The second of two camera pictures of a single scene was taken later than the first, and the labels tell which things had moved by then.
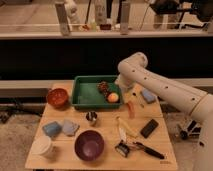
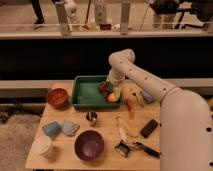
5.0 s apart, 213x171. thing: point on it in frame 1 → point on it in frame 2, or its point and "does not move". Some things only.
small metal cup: (91, 115) does not move
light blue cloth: (69, 128) does not move
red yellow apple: (113, 97) does not move
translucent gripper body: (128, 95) → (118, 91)
